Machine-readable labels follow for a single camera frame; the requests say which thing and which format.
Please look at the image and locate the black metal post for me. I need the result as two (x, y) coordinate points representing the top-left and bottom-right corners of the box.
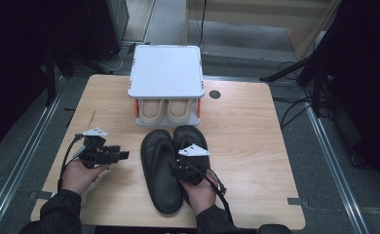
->
(45, 45), (57, 106)

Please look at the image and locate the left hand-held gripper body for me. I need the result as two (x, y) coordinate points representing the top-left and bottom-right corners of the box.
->
(74, 127), (121, 170)

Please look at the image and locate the person's left hand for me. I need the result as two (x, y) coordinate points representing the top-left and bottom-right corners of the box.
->
(60, 157), (109, 196)

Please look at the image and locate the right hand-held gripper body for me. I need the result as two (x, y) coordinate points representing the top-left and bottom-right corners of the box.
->
(174, 142), (210, 186)

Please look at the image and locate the black tripod stand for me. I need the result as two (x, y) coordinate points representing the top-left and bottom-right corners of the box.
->
(259, 53), (333, 118)

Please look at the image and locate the metal floor rail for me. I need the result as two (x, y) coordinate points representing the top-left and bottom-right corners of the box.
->
(0, 76), (65, 234)
(298, 86), (371, 234)

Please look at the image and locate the dark curtain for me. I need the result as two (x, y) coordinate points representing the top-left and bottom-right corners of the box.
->
(308, 0), (380, 189)
(0, 0), (92, 155)

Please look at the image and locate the right hand-held gripper cable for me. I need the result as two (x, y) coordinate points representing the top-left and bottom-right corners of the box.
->
(186, 160), (235, 225)

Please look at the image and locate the grey tape strip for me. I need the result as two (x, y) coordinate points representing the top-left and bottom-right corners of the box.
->
(286, 197), (310, 208)
(27, 190), (55, 201)

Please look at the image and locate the white shoe rack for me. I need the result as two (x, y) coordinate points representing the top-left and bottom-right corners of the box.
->
(127, 44), (206, 128)

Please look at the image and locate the cream clog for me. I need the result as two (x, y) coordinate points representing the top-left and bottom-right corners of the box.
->
(166, 99), (192, 126)
(138, 99), (166, 126)

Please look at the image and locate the white floor cable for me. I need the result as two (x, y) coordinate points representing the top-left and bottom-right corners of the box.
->
(98, 48), (131, 74)

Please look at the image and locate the black hanging cable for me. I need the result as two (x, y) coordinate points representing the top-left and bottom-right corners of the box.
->
(196, 0), (209, 50)

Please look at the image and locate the black cabinet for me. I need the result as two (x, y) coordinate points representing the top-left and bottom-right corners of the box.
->
(84, 0), (130, 62)

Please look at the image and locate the black flip-flop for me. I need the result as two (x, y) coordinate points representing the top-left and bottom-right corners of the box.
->
(172, 125), (211, 208)
(139, 129), (184, 215)

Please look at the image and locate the person's right hand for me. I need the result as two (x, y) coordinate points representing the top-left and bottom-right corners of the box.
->
(179, 174), (218, 215)

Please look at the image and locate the left hand-held gripper cable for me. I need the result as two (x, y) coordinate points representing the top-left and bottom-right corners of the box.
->
(57, 133), (89, 193)

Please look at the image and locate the light wooden frame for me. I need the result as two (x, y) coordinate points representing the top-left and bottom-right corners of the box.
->
(186, 0), (342, 61)

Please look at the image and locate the hand-held gripper cable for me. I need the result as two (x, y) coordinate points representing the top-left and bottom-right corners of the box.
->
(186, 160), (235, 225)
(57, 133), (89, 193)

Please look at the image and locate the black floor cable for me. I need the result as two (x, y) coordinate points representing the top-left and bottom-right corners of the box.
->
(271, 96), (333, 130)

